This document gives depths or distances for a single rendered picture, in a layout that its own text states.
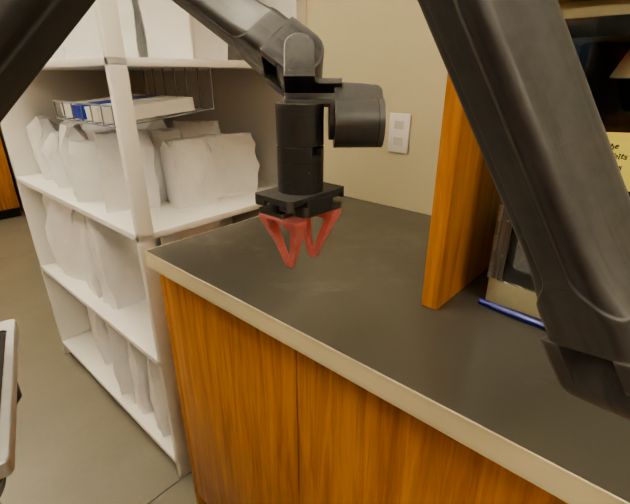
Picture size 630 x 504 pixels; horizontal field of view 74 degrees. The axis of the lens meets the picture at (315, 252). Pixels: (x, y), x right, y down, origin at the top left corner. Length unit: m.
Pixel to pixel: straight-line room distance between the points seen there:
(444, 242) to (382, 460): 0.37
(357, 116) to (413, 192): 0.85
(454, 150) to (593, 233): 0.42
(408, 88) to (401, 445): 0.96
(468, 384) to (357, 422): 0.21
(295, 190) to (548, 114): 0.31
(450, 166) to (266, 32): 0.33
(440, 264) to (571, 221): 0.48
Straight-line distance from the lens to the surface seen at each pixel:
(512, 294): 0.81
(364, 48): 1.40
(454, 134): 0.68
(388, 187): 1.38
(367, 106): 0.50
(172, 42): 1.39
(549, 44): 0.27
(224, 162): 1.50
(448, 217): 0.70
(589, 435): 0.61
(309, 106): 0.49
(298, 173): 0.50
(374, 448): 0.75
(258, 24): 0.56
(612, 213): 0.29
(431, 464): 0.70
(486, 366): 0.66
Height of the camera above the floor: 1.32
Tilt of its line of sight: 23 degrees down
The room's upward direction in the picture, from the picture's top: straight up
